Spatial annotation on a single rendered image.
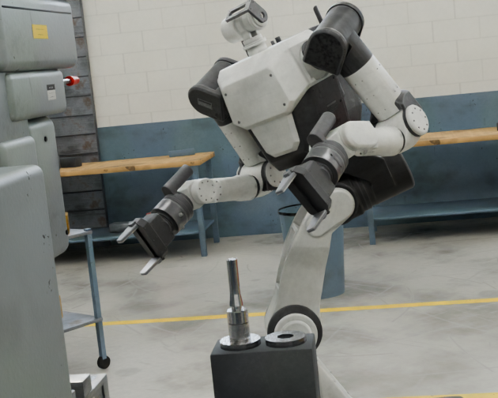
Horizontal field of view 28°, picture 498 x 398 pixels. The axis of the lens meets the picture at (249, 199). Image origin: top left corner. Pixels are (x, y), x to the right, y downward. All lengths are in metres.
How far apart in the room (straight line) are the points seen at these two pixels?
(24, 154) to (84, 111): 7.95
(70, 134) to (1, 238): 8.44
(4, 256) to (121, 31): 8.37
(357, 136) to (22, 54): 0.74
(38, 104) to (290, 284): 0.83
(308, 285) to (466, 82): 7.16
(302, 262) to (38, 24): 0.90
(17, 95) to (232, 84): 0.66
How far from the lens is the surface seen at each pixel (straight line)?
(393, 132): 2.36
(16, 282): 1.67
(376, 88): 2.40
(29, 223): 1.74
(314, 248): 2.52
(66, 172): 9.15
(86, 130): 10.00
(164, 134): 9.86
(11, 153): 1.98
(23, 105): 2.07
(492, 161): 9.68
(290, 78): 2.40
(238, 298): 2.15
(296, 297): 2.57
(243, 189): 2.68
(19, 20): 2.08
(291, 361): 2.13
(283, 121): 2.45
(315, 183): 2.08
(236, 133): 2.70
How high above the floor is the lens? 1.70
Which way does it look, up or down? 8 degrees down
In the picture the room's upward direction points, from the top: 6 degrees counter-clockwise
